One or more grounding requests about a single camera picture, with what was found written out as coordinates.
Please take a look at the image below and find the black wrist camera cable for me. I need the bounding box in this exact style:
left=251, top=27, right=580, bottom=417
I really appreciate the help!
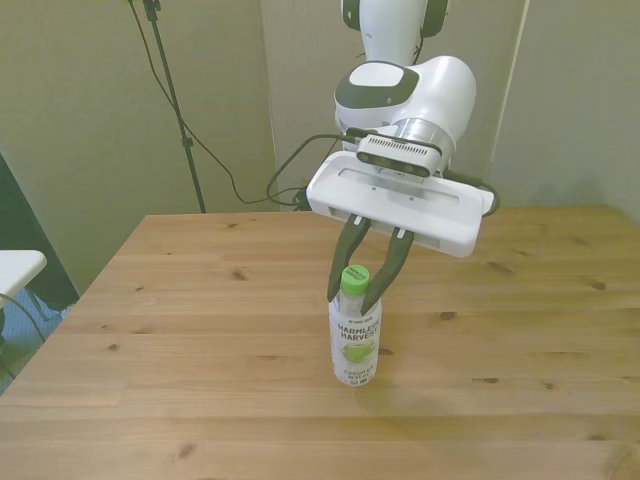
left=266, top=127, right=381, bottom=211

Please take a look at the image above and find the black cable hanging from stand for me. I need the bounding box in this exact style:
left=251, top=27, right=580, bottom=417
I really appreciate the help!
left=127, top=0, right=301, bottom=206

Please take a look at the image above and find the dark panel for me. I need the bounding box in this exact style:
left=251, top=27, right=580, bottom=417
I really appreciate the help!
left=0, top=152, right=81, bottom=312

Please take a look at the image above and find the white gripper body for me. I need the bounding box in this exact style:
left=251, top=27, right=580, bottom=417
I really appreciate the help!
left=306, top=149, right=495, bottom=259

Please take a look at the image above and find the clear coconut water bottle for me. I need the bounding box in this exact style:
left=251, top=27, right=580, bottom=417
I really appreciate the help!
left=328, top=263, right=384, bottom=387

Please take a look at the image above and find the white side table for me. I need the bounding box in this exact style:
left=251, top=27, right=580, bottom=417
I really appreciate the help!
left=0, top=248, right=48, bottom=301

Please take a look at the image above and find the black tripod stand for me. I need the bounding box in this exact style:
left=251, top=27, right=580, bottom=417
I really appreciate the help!
left=142, top=0, right=208, bottom=214

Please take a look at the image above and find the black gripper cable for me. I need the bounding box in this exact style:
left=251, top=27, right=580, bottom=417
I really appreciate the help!
left=443, top=168, right=500, bottom=215

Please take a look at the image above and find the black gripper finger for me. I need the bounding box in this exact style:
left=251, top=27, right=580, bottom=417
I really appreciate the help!
left=362, top=228, right=414, bottom=308
left=326, top=215, right=374, bottom=302

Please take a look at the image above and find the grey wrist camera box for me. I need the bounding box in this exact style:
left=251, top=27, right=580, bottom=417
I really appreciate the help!
left=356, top=133, right=444, bottom=180

